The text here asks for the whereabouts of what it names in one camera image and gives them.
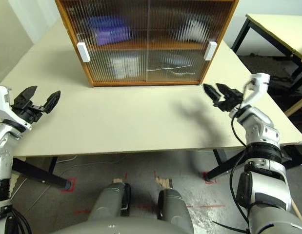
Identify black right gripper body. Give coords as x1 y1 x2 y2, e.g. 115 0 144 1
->
212 88 244 113

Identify purple tissue pack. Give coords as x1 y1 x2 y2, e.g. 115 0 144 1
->
88 15 131 46

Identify white floor cable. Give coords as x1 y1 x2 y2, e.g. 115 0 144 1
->
55 155 127 172

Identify silver robot torso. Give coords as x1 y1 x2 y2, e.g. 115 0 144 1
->
52 215 181 234

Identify grey right robot leg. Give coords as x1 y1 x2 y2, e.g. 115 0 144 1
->
157 188 194 234

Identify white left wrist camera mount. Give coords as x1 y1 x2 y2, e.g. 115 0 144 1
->
0 83 33 134

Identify white door handle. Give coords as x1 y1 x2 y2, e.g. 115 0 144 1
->
76 41 91 63
203 40 218 61

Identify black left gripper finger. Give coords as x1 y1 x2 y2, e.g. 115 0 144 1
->
12 85 38 110
41 90 61 115

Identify black cable tie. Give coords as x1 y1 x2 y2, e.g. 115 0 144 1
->
212 220 249 233

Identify beige side table black frame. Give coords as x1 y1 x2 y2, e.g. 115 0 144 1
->
230 13 302 81

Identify black table leg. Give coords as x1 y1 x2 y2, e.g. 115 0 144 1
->
11 156 71 193
202 148 249 183

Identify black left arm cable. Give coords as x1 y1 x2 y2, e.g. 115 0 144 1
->
4 206 32 234

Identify wooden cabinet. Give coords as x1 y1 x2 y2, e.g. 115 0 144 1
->
54 0 240 88

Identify wooden stick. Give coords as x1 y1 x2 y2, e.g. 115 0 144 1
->
291 200 302 222

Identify grey robot leg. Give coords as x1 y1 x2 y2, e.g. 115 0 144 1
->
157 188 194 234
88 181 132 220

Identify grey left robot leg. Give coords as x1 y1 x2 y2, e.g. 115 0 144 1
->
88 181 132 220

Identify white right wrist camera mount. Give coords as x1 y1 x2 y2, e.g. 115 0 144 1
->
240 72 271 110

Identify ribbed glass sliding door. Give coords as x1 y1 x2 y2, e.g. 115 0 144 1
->
60 0 150 83
145 0 234 83

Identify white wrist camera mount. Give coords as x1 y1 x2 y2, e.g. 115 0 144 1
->
0 83 33 134
240 72 271 110

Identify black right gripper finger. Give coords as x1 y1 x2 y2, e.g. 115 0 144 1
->
202 83 224 102
215 83 234 98

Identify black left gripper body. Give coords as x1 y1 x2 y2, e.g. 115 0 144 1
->
11 101 44 124

